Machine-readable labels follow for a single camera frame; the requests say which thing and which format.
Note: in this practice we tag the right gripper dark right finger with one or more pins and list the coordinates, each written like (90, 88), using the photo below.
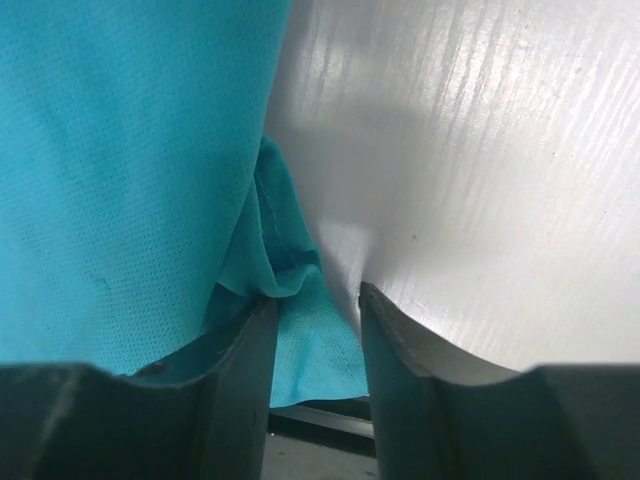
(439, 412)

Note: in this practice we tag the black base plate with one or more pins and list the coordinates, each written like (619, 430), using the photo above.
(350, 416)

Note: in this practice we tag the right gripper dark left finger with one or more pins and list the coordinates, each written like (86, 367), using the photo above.
(198, 413)

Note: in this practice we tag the teal t shirt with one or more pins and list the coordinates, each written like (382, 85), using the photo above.
(141, 202)

